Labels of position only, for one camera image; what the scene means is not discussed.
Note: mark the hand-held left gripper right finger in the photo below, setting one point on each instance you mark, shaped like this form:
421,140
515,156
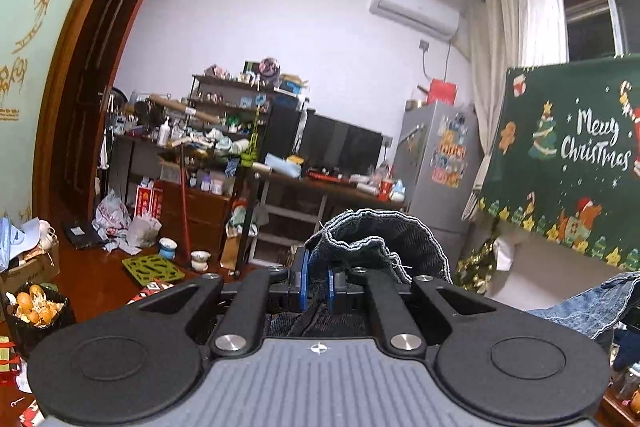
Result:
331,289

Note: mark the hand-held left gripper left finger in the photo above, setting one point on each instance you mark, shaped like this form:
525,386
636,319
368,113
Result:
305,279

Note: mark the blue denim jeans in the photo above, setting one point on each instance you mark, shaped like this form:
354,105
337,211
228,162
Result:
390,237

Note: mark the brown paper bag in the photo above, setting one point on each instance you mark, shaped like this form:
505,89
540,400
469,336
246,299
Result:
231,249

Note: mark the dark wooden desk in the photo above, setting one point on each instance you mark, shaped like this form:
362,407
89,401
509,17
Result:
340,187

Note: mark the red cup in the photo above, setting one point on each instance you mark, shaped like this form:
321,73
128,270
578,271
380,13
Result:
385,189

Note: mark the wooden drawer cabinet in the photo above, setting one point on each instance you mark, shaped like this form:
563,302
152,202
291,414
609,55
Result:
205,212

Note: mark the black monitor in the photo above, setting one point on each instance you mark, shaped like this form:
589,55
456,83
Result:
345,147

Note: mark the red broom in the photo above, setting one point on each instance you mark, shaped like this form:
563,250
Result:
185,207

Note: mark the blue white ceramic pot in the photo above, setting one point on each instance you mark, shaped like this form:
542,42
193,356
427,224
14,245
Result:
168,249

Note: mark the red printed blanket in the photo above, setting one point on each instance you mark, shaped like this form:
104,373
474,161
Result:
155,291

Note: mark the black computer tower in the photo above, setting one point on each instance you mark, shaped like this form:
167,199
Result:
285,129

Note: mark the green plastic tray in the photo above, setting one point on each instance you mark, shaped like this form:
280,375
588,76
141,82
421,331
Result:
152,269

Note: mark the plain white plastic bag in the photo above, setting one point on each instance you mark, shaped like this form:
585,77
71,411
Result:
144,231

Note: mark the grey refrigerator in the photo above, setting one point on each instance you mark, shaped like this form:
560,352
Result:
425,147

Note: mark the red carton box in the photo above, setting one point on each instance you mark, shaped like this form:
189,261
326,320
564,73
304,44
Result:
150,202

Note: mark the metal shelf rack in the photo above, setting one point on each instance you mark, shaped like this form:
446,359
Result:
220,107

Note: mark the white pump bottle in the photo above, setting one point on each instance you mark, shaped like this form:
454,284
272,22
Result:
164,134

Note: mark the white plastic bag red print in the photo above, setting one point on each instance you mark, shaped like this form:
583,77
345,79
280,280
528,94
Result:
112,214

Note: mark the cardboard box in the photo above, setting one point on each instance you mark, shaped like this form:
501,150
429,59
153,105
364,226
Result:
35,269

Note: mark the black bin with orange peels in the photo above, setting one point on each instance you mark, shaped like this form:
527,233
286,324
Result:
37,322

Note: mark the wooden door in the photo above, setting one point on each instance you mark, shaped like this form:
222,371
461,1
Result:
85,117

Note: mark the green printed banner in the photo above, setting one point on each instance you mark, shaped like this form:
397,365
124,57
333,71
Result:
565,147

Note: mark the white curtain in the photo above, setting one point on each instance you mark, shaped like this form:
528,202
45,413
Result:
500,57

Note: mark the white air conditioner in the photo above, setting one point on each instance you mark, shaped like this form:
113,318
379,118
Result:
412,9

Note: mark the window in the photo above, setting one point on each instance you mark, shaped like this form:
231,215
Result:
605,17

